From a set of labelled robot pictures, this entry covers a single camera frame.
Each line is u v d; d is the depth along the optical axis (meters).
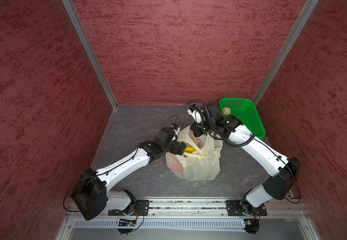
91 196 0.40
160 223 0.71
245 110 1.15
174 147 0.71
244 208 0.66
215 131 0.52
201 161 0.76
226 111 1.10
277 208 0.76
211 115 0.57
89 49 0.87
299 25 0.77
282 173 0.41
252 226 0.72
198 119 0.67
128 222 0.71
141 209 0.74
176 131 0.73
